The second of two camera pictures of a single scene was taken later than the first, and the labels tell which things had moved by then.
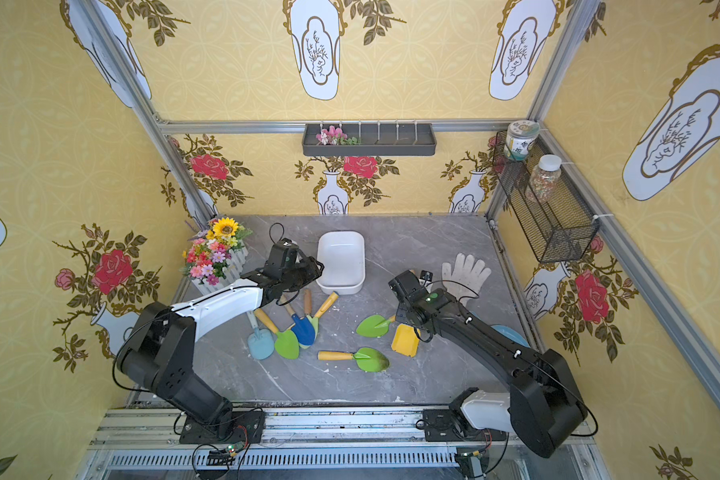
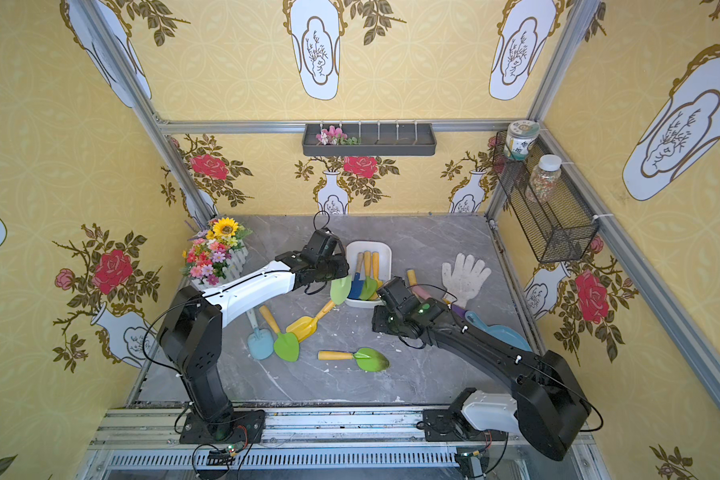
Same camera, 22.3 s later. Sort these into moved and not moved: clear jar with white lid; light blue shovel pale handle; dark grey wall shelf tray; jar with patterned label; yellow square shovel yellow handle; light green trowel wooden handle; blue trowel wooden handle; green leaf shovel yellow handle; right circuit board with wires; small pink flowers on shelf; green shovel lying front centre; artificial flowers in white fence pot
Moved: blue trowel wooden handle; green leaf shovel yellow handle; yellow square shovel yellow handle; light green trowel wooden handle
Not moved: artificial flowers in white fence pot; jar with patterned label; right circuit board with wires; small pink flowers on shelf; dark grey wall shelf tray; green shovel lying front centre; clear jar with white lid; light blue shovel pale handle
